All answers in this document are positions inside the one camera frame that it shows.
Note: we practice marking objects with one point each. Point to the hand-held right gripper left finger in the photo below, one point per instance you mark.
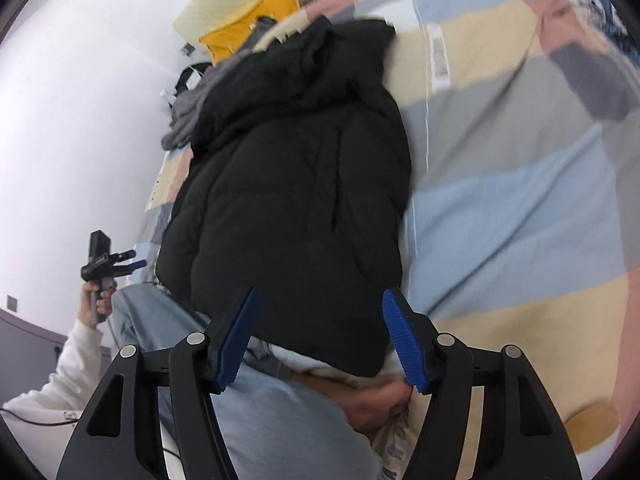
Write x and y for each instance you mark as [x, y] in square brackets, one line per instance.
[239, 340]

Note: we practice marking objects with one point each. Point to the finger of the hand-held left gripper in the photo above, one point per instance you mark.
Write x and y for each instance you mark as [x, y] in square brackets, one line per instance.
[134, 266]
[125, 255]

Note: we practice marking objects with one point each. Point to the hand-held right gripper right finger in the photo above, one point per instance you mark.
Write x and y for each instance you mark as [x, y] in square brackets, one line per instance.
[402, 340]

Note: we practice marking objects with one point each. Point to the black puffer jacket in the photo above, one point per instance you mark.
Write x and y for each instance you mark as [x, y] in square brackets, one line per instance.
[295, 200]

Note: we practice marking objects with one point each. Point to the person's left forearm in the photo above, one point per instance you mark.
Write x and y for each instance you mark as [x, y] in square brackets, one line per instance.
[60, 375]

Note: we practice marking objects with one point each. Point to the person's left hand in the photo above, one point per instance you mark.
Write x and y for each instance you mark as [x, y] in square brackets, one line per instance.
[97, 302]

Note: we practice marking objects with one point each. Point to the person's bare foot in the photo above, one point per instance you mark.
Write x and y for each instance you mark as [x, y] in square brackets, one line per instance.
[372, 402]

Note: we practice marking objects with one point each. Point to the person's jeans leg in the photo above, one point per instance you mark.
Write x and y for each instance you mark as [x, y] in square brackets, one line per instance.
[240, 410]

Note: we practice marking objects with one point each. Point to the grey cabinet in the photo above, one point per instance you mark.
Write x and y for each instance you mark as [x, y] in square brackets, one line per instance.
[40, 332]

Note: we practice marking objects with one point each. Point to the grey fleece garment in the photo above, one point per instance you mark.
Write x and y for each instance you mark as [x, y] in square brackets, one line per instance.
[190, 110]

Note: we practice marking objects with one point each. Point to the black bag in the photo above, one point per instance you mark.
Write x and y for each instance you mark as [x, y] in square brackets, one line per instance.
[189, 77]

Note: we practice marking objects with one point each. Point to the patchwork checked quilt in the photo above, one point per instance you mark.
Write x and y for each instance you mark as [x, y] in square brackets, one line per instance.
[515, 185]

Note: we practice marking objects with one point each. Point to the yellow pillow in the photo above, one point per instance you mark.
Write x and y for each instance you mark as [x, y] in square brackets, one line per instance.
[250, 25]

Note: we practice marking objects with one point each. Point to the cream quilted headboard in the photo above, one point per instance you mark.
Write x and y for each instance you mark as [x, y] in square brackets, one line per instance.
[220, 0]

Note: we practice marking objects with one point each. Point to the grey wall socket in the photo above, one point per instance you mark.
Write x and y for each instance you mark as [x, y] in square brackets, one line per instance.
[187, 49]

